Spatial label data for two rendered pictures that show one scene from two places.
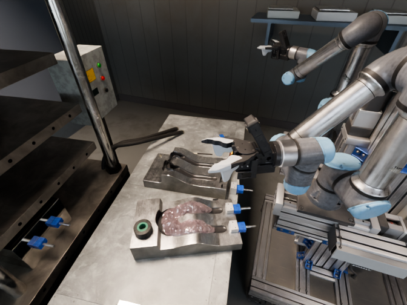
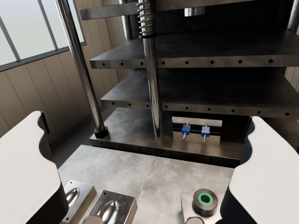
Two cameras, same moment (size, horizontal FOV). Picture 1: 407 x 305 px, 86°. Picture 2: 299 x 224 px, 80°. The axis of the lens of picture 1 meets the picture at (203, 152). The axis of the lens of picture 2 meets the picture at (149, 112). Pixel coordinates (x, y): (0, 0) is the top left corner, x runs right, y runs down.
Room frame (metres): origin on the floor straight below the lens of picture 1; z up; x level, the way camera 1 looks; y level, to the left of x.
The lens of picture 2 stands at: (0.47, -0.11, 1.52)
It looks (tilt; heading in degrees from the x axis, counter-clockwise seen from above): 30 degrees down; 101
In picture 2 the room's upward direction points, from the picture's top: 7 degrees counter-clockwise
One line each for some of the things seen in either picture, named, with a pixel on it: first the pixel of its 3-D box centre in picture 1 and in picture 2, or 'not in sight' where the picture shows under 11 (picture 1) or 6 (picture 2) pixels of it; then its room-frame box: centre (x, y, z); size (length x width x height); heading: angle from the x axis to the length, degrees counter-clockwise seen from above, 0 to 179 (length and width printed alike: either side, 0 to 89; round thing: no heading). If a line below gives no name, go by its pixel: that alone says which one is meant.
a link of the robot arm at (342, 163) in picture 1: (339, 171); not in sight; (0.63, -0.54, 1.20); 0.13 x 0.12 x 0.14; 7
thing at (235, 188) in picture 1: (241, 189); not in sight; (0.87, -0.23, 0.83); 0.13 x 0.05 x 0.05; 80
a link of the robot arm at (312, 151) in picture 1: (309, 152); not in sight; (0.48, -0.30, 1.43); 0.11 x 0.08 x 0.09; 97
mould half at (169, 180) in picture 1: (188, 170); not in sight; (0.99, 0.09, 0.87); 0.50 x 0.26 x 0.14; 79
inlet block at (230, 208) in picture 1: (238, 209); not in sight; (0.71, -0.18, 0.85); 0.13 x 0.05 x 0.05; 96
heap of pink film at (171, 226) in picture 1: (187, 217); not in sight; (0.63, 0.08, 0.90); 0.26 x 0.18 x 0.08; 96
